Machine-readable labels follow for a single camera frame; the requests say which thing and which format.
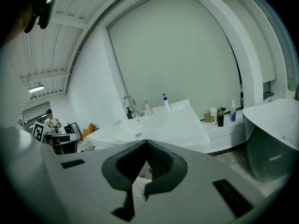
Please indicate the metal sink drain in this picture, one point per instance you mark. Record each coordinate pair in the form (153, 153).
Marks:
(138, 135)

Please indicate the white sink countertop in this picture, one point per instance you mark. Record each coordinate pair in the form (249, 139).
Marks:
(172, 129)

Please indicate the pale slim bottle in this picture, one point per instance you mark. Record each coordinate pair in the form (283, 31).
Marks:
(147, 106)

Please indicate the fluorescent ceiling light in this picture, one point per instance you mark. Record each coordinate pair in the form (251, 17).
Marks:
(36, 88)

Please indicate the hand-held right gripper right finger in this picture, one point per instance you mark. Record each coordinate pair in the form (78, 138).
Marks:
(198, 183)

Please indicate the blue white tube bottle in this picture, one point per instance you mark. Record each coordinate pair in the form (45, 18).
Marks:
(232, 111)

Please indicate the small green bottle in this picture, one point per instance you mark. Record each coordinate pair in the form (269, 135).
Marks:
(292, 84)

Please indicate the person's head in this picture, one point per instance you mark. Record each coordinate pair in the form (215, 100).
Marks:
(21, 20)

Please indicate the black white striped blanket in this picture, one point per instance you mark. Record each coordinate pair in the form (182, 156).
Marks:
(86, 147)

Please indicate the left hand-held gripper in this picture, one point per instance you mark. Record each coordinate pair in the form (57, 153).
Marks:
(38, 131)

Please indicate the dark green white bathtub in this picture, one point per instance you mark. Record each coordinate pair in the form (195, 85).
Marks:
(268, 148)

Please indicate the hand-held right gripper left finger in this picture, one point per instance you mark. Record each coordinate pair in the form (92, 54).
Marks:
(88, 183)

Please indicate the dark square bottle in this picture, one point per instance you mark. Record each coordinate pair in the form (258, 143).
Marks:
(220, 119)

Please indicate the white low ledge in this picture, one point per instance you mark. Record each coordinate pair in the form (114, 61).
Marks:
(224, 136)

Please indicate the small brown box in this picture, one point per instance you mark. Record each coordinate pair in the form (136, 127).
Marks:
(206, 118)

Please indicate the chrome faucet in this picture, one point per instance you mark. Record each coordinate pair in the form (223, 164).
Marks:
(130, 101)

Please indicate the black soap dispenser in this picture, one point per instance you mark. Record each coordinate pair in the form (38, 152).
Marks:
(130, 113)

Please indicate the white blue pump bottle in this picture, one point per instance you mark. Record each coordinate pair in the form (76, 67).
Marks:
(167, 102)

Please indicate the wall mirror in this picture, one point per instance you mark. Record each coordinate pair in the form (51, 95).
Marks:
(175, 55)

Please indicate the black head-mounted camera rig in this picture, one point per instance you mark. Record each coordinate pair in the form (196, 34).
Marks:
(45, 10)

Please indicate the narrow pale roller blind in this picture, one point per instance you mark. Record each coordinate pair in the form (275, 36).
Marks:
(257, 43)

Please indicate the white paper cup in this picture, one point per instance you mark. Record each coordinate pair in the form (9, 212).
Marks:
(213, 115)

